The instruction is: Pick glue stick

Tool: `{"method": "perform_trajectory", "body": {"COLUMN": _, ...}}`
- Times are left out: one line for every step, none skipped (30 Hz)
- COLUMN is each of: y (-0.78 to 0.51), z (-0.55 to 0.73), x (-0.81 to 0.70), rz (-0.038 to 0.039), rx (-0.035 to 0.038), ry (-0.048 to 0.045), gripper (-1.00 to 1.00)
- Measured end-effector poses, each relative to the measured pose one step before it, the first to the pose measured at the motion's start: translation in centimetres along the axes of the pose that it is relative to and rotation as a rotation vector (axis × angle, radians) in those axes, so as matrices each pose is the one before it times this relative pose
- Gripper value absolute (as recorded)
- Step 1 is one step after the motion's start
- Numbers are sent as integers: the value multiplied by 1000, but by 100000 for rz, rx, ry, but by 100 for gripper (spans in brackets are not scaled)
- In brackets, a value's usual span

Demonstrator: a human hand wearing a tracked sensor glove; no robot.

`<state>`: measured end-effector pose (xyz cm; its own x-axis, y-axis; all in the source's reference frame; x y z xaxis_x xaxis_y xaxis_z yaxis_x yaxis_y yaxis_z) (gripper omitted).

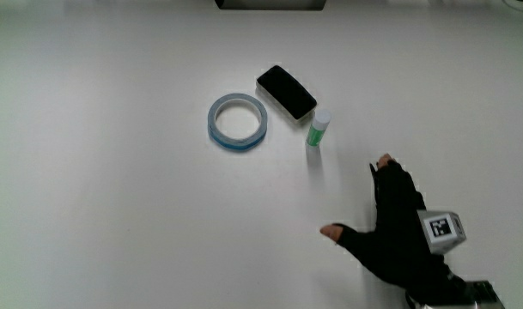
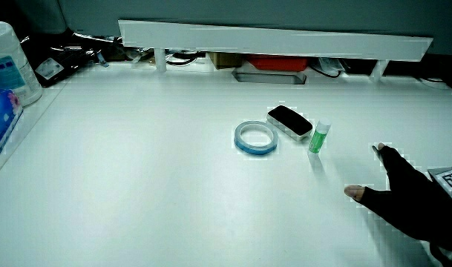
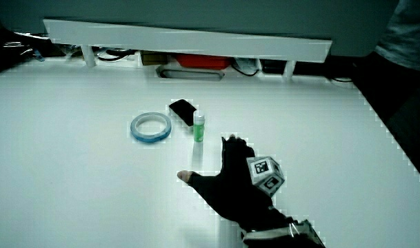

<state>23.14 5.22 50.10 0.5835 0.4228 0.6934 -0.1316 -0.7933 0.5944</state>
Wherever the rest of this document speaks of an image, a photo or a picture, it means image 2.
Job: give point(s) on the person's right hand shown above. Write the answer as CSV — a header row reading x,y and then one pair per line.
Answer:
x,y
407,200

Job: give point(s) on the green glue stick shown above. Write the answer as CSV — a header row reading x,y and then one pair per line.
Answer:
x,y
318,139

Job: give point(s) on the black whiteboard eraser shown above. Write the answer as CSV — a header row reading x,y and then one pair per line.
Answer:
x,y
289,120

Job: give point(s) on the clear plastic bag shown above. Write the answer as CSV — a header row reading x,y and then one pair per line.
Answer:
x,y
331,64

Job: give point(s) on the blue tape roll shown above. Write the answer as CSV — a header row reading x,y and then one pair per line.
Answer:
x,y
244,146

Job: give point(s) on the red box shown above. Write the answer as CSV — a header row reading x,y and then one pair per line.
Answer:
x,y
277,62

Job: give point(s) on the white desk shelf riser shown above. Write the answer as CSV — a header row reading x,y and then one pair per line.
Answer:
x,y
270,41

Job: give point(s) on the brown cardboard box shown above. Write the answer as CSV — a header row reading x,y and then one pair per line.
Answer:
x,y
223,59

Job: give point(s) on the black plastic bag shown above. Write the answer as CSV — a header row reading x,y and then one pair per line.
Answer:
x,y
66,55

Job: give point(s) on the blue tissue pack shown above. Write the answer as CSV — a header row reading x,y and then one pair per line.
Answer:
x,y
1,116

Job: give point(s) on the white wipes canister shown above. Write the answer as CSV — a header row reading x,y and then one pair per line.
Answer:
x,y
8,66

